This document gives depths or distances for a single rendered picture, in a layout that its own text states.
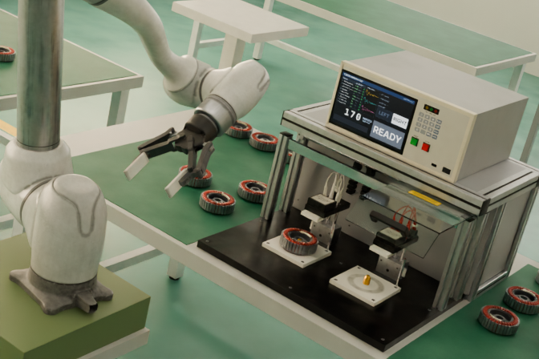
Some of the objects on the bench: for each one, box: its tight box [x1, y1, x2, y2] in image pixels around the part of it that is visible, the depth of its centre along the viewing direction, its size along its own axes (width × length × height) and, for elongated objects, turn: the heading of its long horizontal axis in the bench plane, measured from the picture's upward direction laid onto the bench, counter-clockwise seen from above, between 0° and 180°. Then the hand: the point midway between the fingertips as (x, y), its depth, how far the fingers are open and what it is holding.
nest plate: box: [261, 236, 332, 268], centre depth 295 cm, size 15×15×1 cm
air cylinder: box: [375, 255, 410, 281], centre depth 294 cm, size 5×8×6 cm
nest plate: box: [329, 265, 401, 307], centre depth 283 cm, size 15×15×1 cm
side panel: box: [464, 186, 539, 302], centre depth 300 cm, size 28×3×32 cm, turn 114°
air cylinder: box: [310, 219, 342, 245], centre depth 306 cm, size 5×8×6 cm
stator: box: [199, 190, 236, 215], centre depth 315 cm, size 11×11×4 cm
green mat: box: [71, 133, 290, 245], centre depth 340 cm, size 94×61×1 cm, turn 114°
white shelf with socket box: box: [172, 0, 310, 70], centre depth 373 cm, size 35×37×46 cm
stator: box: [503, 286, 539, 314], centre depth 298 cm, size 11×11×4 cm
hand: (149, 181), depth 228 cm, fingers open, 13 cm apart
